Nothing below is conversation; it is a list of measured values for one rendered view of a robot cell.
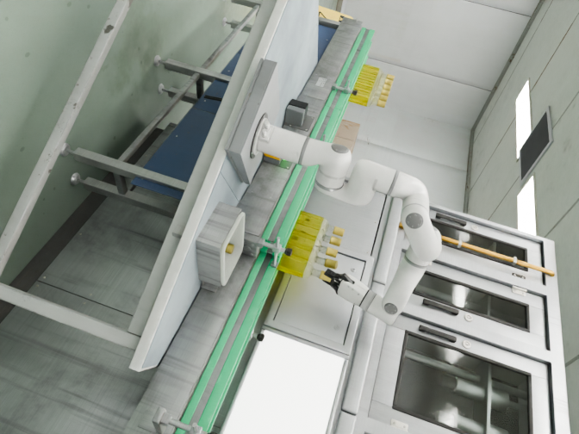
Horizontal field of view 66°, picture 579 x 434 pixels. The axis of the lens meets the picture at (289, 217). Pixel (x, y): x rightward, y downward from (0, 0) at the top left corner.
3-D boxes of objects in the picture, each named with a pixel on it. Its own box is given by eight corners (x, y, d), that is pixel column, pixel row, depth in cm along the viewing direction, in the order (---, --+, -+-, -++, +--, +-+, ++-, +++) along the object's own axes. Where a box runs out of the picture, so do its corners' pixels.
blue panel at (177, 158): (136, 213, 185) (232, 244, 180) (129, 182, 172) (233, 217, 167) (268, 39, 287) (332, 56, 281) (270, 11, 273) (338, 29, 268)
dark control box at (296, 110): (283, 121, 203) (301, 127, 202) (285, 108, 197) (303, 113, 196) (289, 112, 208) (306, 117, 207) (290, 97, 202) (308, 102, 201)
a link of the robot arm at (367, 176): (398, 164, 145) (381, 203, 155) (328, 139, 148) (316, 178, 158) (394, 178, 138) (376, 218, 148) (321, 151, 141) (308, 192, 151)
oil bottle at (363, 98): (333, 97, 251) (382, 112, 247) (336, 89, 247) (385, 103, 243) (336, 92, 254) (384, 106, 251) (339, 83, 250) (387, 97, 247)
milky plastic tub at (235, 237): (199, 281, 151) (223, 289, 149) (196, 240, 133) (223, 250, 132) (221, 242, 162) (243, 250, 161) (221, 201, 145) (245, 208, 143)
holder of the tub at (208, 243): (199, 288, 155) (220, 295, 154) (195, 240, 134) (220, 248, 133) (220, 251, 166) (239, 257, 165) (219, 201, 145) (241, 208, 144)
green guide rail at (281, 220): (260, 239, 163) (281, 246, 162) (261, 238, 162) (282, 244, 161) (362, 28, 274) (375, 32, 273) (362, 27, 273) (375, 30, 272)
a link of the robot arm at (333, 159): (310, 129, 147) (357, 145, 146) (301, 163, 156) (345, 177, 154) (303, 142, 140) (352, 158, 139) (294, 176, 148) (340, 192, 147)
